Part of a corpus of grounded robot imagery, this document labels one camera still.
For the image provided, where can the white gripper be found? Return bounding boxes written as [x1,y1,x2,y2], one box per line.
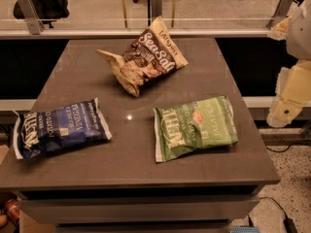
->
[266,17,311,128]

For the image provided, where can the brown sea salt chip bag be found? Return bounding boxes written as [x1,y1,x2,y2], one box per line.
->
[97,17,188,97]

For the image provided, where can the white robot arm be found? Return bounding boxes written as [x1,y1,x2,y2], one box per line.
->
[266,0,311,128]

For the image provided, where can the green jalapeno chip bag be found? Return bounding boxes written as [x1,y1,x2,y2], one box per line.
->
[154,96,238,163]

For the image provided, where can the blue salt vinegar chip bag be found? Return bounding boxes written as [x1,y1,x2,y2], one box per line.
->
[13,98,112,159]

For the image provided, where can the black office chair left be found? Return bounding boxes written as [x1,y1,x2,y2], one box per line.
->
[13,0,70,29]

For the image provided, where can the grey table drawer front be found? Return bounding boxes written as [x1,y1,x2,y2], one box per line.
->
[20,195,259,224]

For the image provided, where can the red brown object on floor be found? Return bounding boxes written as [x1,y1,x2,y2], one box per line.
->
[4,199,19,227]

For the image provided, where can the grey metal bracket right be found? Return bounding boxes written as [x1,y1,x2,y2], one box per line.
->
[266,0,294,28]

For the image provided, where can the grey metal bracket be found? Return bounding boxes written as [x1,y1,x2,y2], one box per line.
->
[149,0,162,22]
[17,0,44,35]
[266,0,294,28]

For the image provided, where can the grey metal bracket middle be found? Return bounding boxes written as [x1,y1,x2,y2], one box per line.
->
[149,0,162,22]

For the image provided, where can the black floor cable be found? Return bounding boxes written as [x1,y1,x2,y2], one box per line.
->
[259,196,298,233]

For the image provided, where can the grey metal bracket left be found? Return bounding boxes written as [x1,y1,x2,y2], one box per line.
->
[17,0,44,35]

